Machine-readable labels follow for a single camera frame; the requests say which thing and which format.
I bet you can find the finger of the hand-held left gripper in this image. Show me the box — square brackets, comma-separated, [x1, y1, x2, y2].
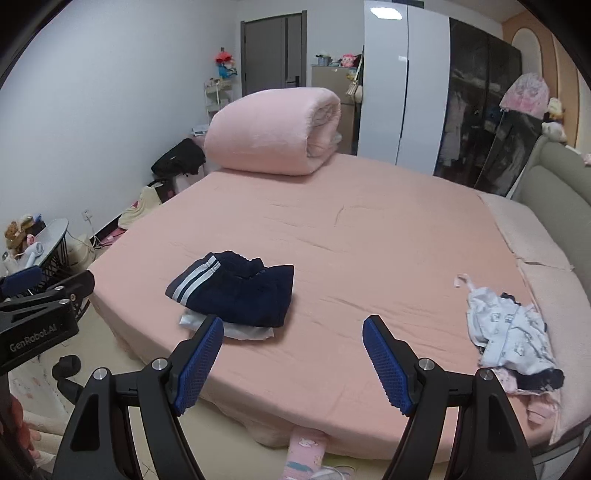
[0, 267, 44, 299]
[0, 271, 95, 315]

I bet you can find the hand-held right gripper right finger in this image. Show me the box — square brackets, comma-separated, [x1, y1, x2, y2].
[362, 315, 536, 480]

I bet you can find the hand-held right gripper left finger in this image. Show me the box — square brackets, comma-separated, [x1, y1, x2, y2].
[58, 315, 225, 480]

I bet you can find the person's left hand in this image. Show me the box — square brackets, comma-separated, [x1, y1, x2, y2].
[0, 396, 25, 437]

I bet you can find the white hair dryer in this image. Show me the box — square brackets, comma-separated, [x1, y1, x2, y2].
[14, 242, 44, 268]

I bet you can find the black caster wheel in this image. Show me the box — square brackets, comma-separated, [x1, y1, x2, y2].
[52, 354, 81, 402]

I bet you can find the white printed floor mat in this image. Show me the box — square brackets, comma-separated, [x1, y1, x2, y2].
[8, 360, 61, 416]

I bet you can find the brown teddy plush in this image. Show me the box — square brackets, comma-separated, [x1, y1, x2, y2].
[4, 220, 33, 252]

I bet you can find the grey round side table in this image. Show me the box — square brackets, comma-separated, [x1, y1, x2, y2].
[25, 218, 70, 268]

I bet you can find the white folded shirt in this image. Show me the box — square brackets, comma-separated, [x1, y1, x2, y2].
[179, 309, 274, 342]

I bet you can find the cream bag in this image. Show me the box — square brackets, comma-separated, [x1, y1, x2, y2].
[117, 182, 164, 229]

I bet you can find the pink printed cloth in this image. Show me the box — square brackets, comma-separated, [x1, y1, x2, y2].
[285, 427, 329, 480]

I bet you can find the light blue printed pajama top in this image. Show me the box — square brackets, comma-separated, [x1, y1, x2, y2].
[455, 274, 557, 374]

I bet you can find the bed with pink sheet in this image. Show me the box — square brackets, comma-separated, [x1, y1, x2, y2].
[88, 152, 578, 462]

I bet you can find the dark navy garment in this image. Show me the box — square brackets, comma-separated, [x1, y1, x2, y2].
[501, 292, 565, 394]

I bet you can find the pink garment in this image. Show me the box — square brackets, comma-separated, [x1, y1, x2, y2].
[492, 367, 561, 423]

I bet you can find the black bag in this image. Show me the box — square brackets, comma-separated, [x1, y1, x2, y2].
[151, 137, 207, 178]

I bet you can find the pale pink pillow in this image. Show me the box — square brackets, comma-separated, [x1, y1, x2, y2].
[517, 263, 591, 446]
[478, 191, 573, 272]

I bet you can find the white rack shelf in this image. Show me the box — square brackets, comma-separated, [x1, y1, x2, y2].
[203, 78, 234, 123]

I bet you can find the grey padded headboard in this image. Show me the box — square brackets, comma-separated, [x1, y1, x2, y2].
[512, 136, 591, 296]

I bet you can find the rolled pink quilt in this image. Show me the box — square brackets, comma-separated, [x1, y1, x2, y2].
[203, 88, 342, 176]

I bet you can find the beige cabinet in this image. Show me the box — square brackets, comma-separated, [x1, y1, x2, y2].
[310, 65, 363, 155]

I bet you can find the red plush toy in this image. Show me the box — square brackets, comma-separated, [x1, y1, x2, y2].
[215, 50, 238, 80]

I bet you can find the white wardrobe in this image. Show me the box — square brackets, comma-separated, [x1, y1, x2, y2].
[358, 0, 451, 176]

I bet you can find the white plush toy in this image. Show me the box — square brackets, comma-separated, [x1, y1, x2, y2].
[541, 121, 568, 143]

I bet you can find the pink printed umbrella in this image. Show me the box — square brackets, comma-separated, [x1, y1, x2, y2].
[501, 73, 550, 118]

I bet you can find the grey door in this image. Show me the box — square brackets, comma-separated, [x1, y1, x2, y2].
[240, 11, 308, 97]

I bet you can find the black wire basket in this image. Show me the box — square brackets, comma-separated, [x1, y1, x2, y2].
[34, 247, 93, 319]

